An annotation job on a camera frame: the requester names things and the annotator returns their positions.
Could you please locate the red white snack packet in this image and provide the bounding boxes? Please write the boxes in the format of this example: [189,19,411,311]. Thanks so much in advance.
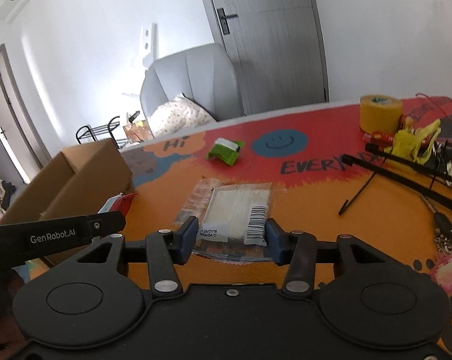
[98,193,137,217]

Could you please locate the clear cream wafer packet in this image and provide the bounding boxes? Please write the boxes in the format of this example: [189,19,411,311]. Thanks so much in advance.
[195,183,273,258]

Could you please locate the person's left hand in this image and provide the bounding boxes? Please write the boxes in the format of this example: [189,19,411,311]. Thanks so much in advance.
[0,306,27,360]

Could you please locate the grey open side door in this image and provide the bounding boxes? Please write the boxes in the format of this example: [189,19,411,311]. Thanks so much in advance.
[0,44,51,185]

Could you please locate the open cardboard box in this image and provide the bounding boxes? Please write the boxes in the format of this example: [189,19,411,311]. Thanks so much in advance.
[1,139,134,225]

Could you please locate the colourful cartoon table mat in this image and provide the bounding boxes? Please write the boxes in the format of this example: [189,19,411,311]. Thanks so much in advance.
[110,106,434,359]

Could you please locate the black folded tripod rods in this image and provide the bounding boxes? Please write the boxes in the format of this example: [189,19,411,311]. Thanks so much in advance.
[340,143,452,212]

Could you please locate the black metal shoe rack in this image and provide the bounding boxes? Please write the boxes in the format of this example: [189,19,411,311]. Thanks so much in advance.
[75,116,120,148]

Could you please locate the yellow plastic clip toy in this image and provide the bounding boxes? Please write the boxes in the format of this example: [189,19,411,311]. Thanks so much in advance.
[390,116,441,165]

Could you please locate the brown cardboard box on floor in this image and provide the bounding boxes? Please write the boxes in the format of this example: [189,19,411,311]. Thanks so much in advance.
[123,119,154,143]

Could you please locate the yellow tape roll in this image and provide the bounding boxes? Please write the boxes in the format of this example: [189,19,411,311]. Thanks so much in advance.
[360,94,402,134]

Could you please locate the green white snack packet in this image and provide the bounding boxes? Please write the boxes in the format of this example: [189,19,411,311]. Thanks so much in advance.
[206,137,245,166]

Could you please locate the white dotted pillow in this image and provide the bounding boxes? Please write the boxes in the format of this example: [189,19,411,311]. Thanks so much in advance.
[147,94,216,137]

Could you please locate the grey upholstered armchair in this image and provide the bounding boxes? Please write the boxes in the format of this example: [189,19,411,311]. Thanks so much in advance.
[140,43,244,122]

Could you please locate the white perforated board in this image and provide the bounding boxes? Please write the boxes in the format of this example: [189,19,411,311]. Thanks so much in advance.
[142,23,158,69]

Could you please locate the grey room door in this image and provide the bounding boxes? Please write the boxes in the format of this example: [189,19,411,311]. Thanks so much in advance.
[202,0,329,115]

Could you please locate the black door handle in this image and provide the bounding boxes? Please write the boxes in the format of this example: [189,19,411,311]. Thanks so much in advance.
[216,8,238,35]

